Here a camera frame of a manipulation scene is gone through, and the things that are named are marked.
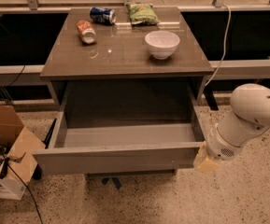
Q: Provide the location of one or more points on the white ceramic bowl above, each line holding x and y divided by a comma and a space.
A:
162, 44

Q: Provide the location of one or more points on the brown cardboard box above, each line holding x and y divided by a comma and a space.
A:
20, 143

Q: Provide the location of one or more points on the blue soda can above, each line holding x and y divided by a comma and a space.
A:
103, 15

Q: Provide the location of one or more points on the orange soda can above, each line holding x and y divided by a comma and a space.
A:
86, 32

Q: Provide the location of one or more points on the green chip bag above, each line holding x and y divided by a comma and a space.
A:
142, 14

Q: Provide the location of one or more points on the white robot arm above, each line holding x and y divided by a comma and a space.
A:
248, 118

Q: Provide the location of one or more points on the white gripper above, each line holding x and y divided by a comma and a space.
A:
220, 146

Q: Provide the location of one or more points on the grey top drawer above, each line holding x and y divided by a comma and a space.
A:
112, 127

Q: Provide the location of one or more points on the grey drawer cabinet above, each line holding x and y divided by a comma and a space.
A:
121, 53

